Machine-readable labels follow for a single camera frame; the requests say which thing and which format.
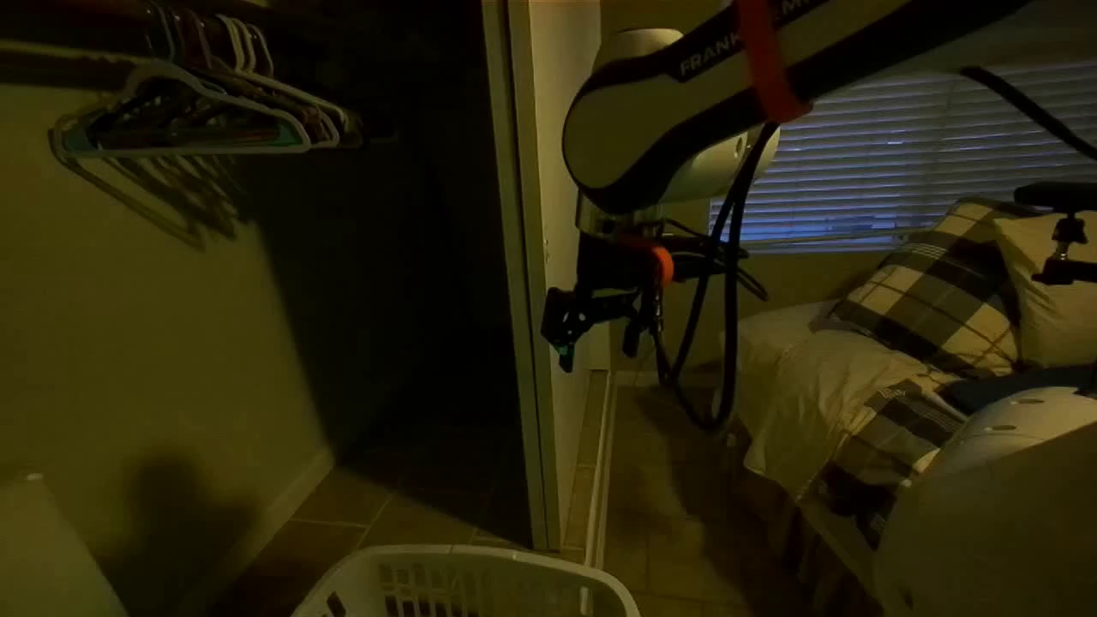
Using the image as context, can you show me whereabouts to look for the plaid pillow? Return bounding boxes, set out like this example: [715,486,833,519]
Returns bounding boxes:
[829,202,1019,375]

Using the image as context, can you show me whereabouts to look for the window blinds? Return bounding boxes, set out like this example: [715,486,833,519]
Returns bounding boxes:
[742,70,1097,254]

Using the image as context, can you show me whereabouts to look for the teal plastic hanger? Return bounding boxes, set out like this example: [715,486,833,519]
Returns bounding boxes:
[50,75,312,162]

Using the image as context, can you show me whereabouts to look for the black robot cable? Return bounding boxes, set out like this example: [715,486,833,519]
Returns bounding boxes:
[652,119,783,434]

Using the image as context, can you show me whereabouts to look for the white closet door frame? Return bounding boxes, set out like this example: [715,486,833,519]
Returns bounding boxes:
[482,0,607,564]

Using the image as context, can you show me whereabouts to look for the white pillow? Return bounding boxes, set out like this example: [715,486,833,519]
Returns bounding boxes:
[993,217,1097,366]

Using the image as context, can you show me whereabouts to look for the plaid blanket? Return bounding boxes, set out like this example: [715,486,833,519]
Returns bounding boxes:
[817,380,967,515]

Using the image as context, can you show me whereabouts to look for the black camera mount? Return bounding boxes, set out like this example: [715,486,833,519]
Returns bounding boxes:
[1014,181,1097,283]

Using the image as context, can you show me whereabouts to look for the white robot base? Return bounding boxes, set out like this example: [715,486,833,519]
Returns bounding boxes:
[876,387,1097,617]

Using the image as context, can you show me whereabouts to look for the white plastic hangers bundle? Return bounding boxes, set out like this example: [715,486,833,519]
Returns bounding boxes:
[146,0,357,154]

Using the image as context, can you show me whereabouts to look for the bed with white sheet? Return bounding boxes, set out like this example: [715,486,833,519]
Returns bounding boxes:
[732,298,1097,597]

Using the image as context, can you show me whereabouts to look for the orange strap on arm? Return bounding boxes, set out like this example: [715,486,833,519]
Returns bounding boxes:
[732,0,814,123]

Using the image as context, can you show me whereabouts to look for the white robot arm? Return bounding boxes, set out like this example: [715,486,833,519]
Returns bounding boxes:
[564,0,1075,218]

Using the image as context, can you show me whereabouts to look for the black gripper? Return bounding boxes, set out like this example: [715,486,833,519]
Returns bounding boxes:
[541,234,676,370]

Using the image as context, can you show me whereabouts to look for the white laundry basket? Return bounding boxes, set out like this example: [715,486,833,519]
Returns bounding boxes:
[292,546,640,617]

